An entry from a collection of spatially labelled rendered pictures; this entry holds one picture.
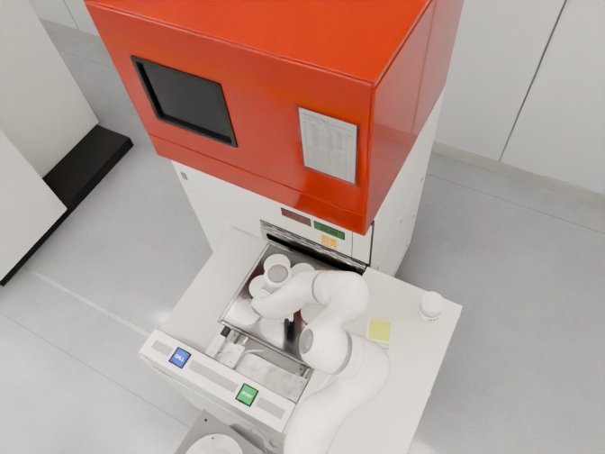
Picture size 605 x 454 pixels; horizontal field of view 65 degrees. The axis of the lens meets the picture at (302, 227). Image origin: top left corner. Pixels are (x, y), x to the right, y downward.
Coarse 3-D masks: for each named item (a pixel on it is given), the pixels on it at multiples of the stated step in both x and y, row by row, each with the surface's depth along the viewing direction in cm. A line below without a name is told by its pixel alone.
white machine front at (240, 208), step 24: (192, 168) 177; (192, 192) 193; (216, 192) 182; (240, 192) 173; (216, 216) 201; (240, 216) 189; (264, 216) 179; (312, 216) 161; (312, 240) 175; (336, 240) 166; (360, 240) 158
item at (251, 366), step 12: (228, 348) 166; (240, 360) 163; (252, 360) 163; (264, 360) 162; (240, 372) 161; (252, 372) 160; (264, 372) 160; (276, 372) 160; (288, 372) 160; (264, 384) 158; (276, 384) 158; (288, 384) 157
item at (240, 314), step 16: (288, 256) 182; (256, 272) 179; (240, 304) 172; (224, 320) 169; (240, 320) 169; (256, 320) 168; (272, 320) 168; (256, 336) 165; (272, 336) 165; (288, 336) 164; (288, 352) 161
